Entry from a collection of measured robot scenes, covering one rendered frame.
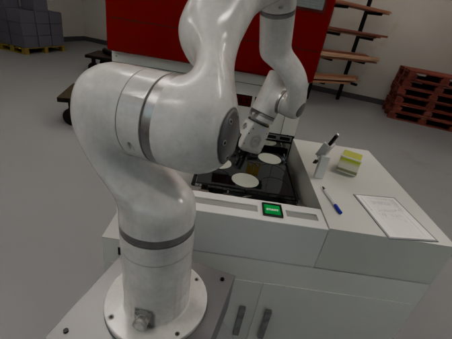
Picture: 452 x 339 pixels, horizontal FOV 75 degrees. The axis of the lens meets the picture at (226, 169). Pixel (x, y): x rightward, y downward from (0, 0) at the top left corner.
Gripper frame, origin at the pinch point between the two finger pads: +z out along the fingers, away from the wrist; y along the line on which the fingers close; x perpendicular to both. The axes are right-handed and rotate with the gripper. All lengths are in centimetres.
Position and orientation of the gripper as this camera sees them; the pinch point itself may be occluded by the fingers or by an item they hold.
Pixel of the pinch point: (238, 162)
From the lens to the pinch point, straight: 101.0
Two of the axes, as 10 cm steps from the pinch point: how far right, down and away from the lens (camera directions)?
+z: -4.3, 8.6, 2.7
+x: -5.3, -4.8, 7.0
